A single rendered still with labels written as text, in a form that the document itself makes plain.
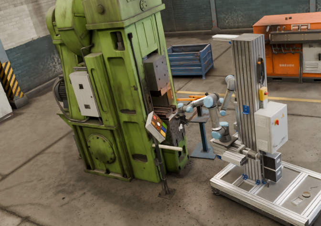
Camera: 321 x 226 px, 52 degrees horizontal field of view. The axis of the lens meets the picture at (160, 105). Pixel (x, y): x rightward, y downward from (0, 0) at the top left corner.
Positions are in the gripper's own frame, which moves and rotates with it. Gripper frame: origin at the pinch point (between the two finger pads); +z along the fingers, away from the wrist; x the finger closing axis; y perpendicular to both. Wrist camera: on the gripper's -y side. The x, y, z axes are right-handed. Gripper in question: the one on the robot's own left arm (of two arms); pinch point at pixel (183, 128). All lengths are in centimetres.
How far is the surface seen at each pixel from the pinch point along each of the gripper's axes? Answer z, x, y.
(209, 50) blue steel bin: 40, 383, -279
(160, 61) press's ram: -77, 23, -47
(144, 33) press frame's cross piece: -117, 15, -60
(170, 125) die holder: 11.3, 10.0, -36.4
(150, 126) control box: -22.6, -43.2, -8.4
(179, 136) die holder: 39, 28, -42
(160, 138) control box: -4.8, -37.6, -2.2
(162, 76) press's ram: -57, 21, -46
